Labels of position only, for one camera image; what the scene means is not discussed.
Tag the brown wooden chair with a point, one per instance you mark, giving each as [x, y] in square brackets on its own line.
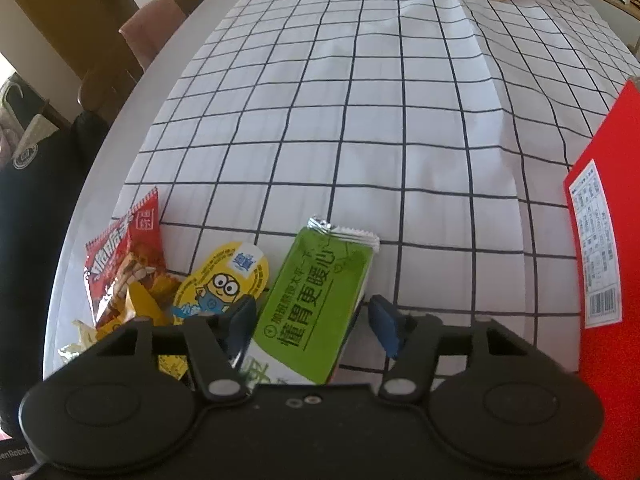
[107, 85]

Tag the yellow round jelly cup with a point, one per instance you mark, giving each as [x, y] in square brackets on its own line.
[225, 275]

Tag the yellow snack packet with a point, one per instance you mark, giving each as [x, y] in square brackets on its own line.
[147, 305]

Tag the green snack packet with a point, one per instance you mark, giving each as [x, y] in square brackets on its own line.
[310, 310]

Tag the red and white cardboard box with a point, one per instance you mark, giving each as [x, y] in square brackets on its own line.
[620, 160]

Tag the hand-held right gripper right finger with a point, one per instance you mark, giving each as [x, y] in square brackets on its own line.
[384, 325]

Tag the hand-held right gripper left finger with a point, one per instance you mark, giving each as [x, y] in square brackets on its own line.
[241, 321]

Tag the red snack packet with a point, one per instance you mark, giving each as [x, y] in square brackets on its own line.
[120, 270]

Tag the pale cream snack packet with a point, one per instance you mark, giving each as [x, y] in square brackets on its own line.
[80, 342]

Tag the black jacket with round logo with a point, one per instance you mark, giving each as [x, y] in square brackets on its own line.
[40, 210]

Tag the white checked tablecloth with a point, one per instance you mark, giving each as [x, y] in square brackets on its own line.
[350, 110]

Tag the pink cushioned chair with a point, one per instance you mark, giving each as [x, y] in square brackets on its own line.
[150, 30]

